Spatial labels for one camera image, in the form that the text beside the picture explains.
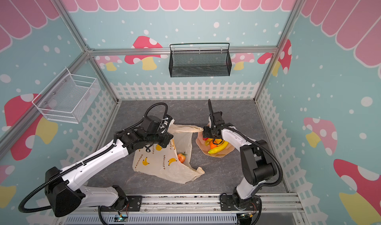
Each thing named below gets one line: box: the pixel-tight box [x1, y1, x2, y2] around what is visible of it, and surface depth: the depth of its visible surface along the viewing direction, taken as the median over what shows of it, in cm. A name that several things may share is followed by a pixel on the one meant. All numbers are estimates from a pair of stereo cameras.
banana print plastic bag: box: [132, 124, 205, 184], surface depth 78 cm
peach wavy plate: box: [195, 131, 235, 158], surface depth 92 cm
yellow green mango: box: [207, 141, 229, 155], surface depth 90 cm
